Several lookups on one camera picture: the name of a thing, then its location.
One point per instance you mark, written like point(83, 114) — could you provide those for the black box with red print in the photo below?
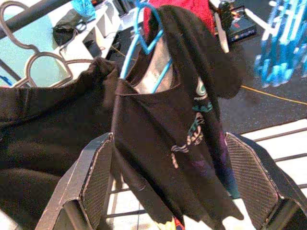
point(242, 26)

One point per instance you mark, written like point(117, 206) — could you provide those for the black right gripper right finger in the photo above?
point(251, 172)

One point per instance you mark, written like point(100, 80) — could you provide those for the white desk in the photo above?
point(105, 21)

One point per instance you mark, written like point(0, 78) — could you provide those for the black crumpled cloth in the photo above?
point(64, 31)

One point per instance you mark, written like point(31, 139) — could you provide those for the black printed sports jersey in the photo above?
point(156, 124)

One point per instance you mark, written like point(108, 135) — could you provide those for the blue plastic hanger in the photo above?
point(129, 52)
point(280, 69)

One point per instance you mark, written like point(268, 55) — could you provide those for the dark knit garment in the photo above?
point(36, 124)

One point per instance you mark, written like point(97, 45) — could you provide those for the red garment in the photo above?
point(192, 9)

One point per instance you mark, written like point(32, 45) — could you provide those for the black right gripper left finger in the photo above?
point(96, 182)

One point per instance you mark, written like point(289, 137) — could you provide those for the blue crumpled plastic bag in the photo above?
point(82, 7)

